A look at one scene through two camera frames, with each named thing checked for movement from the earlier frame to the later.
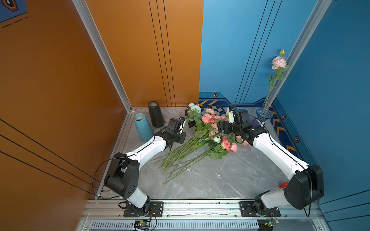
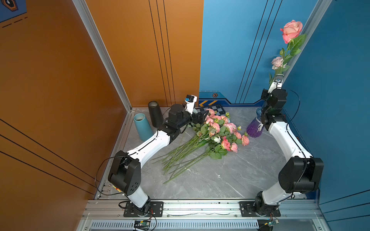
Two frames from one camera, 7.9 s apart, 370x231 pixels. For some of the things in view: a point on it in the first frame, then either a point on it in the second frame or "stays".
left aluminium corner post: x=85 y=14 stays
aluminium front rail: x=205 y=210 stays
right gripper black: x=226 y=123 → x=265 y=95
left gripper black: x=182 y=136 → x=200 y=119
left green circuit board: x=142 y=224 stays
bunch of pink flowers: x=204 y=139 stays
